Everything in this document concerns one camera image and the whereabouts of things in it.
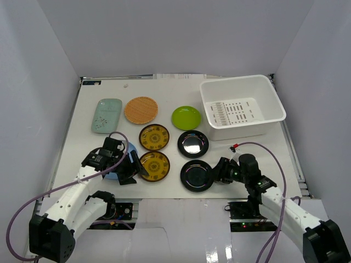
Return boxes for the white dish rack insert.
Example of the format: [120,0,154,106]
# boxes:
[206,98,264,127]

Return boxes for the green round plate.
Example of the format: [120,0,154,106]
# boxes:
[171,106,201,130]

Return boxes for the celadon rectangular plate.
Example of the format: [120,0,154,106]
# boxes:
[91,99,122,134]

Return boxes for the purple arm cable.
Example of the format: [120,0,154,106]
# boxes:
[229,141,302,263]
[5,131,130,261]

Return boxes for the blue label sticker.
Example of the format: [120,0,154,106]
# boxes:
[82,81,101,85]

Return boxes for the light blue round plate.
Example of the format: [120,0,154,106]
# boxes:
[105,140,138,180]

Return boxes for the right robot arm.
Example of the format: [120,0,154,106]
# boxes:
[211,154,350,262]

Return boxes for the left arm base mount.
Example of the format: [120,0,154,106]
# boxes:
[89,202,136,230]

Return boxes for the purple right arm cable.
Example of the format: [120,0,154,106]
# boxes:
[229,141,302,263]

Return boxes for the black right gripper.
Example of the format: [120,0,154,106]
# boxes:
[205,157,248,185]

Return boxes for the white plastic bin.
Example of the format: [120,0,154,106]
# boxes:
[200,75,286,141]

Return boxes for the black round plate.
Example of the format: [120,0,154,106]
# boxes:
[177,130,210,159]
[180,159,214,193]

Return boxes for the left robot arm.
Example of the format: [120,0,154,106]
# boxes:
[29,136,147,262]

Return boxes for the orange woven round plate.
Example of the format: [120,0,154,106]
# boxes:
[124,96,158,125]

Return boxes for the yellow patterned plate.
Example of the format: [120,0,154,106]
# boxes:
[140,151,171,182]
[139,124,170,151]

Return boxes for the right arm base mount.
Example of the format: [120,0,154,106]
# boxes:
[224,202,277,232]

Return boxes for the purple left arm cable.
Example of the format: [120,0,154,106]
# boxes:
[5,131,130,261]

